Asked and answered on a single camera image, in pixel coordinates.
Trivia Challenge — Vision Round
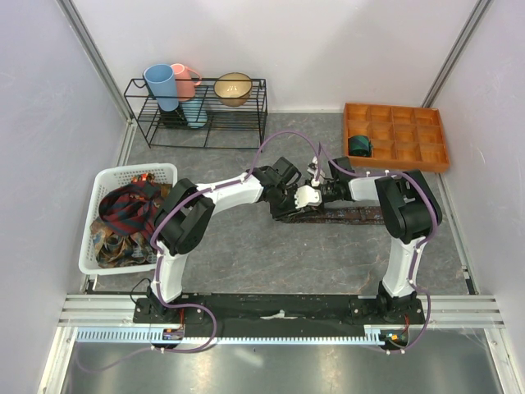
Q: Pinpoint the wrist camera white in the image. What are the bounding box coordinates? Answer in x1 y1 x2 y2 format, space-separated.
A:
307 156 325 184
294 179 322 208

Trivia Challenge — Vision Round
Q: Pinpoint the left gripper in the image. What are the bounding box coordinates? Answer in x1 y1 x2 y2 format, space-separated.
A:
269 186 304 223

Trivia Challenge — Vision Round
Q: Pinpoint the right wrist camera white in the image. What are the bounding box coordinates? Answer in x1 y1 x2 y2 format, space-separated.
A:
307 156 325 184

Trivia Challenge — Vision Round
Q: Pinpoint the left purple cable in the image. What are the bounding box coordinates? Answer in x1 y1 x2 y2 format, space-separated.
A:
75 130 323 373

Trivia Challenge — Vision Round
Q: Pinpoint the patterned ties pile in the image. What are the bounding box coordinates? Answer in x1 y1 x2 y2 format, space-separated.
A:
90 172 172 268

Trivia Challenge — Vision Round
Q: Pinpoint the light blue lower cup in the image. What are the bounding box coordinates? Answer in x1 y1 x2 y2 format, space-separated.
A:
181 98 208 128

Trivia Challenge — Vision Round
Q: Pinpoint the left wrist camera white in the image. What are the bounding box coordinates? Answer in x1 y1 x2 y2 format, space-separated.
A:
294 179 322 208

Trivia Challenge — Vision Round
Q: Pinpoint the orange compartment tray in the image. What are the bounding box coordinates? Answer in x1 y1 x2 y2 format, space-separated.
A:
342 103 450 173

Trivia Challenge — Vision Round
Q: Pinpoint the black wire rack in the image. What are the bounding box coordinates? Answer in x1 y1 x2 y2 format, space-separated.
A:
124 78 268 150

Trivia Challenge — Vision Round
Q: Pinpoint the pink cup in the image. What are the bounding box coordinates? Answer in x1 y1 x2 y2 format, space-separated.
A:
171 63 202 102

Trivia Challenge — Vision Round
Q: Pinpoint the white plastic basket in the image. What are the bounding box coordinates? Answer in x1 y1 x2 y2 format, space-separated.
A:
78 163 178 276

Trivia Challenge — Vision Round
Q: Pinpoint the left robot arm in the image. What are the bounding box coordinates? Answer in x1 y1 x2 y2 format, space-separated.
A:
151 158 322 323

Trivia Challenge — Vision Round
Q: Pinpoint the red navy striped tie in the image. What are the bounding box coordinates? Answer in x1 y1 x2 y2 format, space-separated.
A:
98 181 163 241

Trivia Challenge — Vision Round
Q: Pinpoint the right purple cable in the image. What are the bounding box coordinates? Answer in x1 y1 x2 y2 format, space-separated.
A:
317 143 440 356

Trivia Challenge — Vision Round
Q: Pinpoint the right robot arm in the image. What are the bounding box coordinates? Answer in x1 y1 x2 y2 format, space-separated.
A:
329 157 442 325

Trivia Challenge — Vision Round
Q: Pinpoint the brown floral tie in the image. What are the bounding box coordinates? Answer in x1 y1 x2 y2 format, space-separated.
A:
277 206 385 225

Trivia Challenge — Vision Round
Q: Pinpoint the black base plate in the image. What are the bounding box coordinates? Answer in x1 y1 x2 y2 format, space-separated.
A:
133 293 425 338

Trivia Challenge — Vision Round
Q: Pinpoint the amber glass bowl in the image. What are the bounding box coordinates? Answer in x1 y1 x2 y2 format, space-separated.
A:
213 72 253 108

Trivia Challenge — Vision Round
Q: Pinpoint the green tie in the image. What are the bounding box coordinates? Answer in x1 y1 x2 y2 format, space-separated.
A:
348 135 373 158

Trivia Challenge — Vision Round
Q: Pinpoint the purple cable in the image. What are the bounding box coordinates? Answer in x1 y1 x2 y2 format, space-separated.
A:
317 143 440 356
75 130 323 373

